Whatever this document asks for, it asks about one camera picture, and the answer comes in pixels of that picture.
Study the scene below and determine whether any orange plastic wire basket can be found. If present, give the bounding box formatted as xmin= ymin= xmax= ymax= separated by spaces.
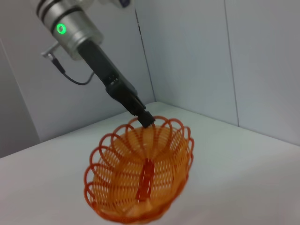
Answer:
xmin=83 ymin=116 xmax=195 ymax=223

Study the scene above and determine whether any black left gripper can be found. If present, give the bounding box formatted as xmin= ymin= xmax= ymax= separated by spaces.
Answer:
xmin=77 ymin=39 xmax=156 ymax=129

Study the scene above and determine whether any black thin cable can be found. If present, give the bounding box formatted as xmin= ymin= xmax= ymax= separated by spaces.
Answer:
xmin=48 ymin=53 xmax=96 ymax=85

